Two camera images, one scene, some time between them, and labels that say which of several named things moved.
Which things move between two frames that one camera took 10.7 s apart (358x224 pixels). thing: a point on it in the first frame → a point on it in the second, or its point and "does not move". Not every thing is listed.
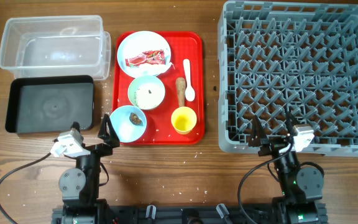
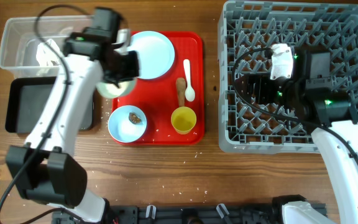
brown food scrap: [135, 119] does not move
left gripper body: [101, 150] → [123, 67]
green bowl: [146, 92] → [110, 89]
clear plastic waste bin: [56, 45] does not move
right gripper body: [273, 149] → [268, 91]
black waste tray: [50, 103] does not move
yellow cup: [183, 119] does not move
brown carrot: [180, 83] does not move
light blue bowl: [128, 122] does not move
